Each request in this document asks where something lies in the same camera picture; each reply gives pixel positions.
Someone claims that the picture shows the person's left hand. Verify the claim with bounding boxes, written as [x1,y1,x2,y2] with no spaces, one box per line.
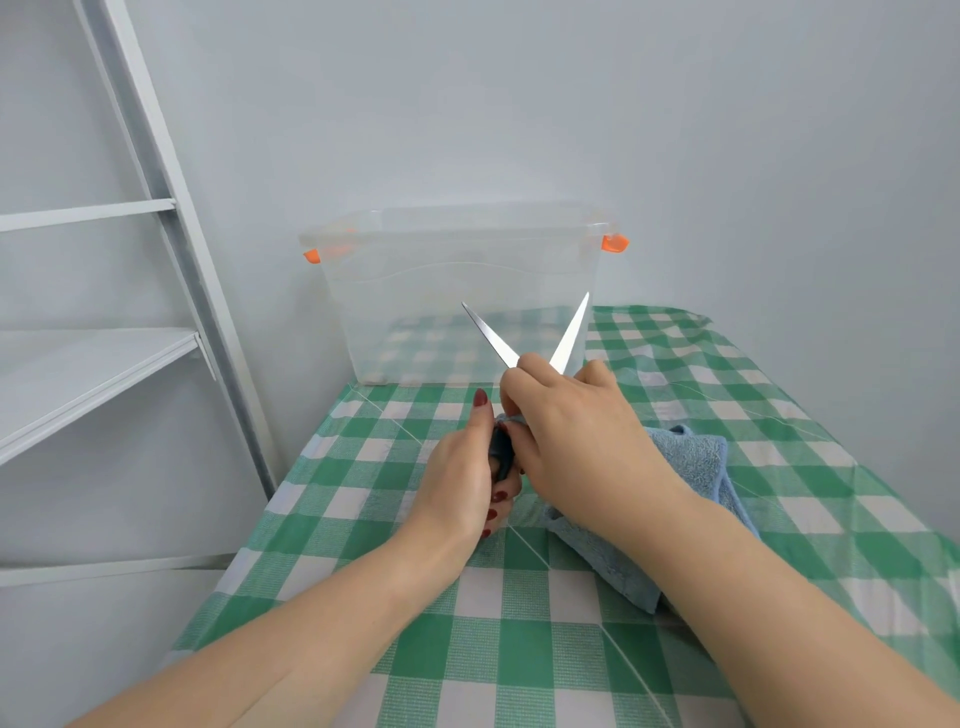
[389,388,524,594]

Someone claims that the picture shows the person's right hand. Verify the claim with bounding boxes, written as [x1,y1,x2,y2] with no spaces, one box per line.
[498,353,695,560]

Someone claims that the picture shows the blue handled steel scissors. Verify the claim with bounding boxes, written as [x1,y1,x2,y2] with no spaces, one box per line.
[460,290,592,483]

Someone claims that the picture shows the blue microfibre cloth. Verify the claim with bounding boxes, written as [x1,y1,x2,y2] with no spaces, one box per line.
[491,416,763,615]

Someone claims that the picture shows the person's right forearm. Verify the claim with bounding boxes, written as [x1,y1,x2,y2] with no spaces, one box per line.
[637,498,960,728]

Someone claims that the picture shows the person's left forearm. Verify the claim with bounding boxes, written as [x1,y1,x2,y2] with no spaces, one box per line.
[67,536,459,728]

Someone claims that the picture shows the green white checkered tablecloth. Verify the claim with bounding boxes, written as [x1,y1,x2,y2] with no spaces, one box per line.
[161,304,960,728]

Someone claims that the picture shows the clear plastic storage box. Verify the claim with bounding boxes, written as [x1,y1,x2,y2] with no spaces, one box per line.
[298,202,631,388]

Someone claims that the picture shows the white metal shelf rack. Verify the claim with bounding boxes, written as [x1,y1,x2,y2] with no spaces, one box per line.
[0,0,280,590]

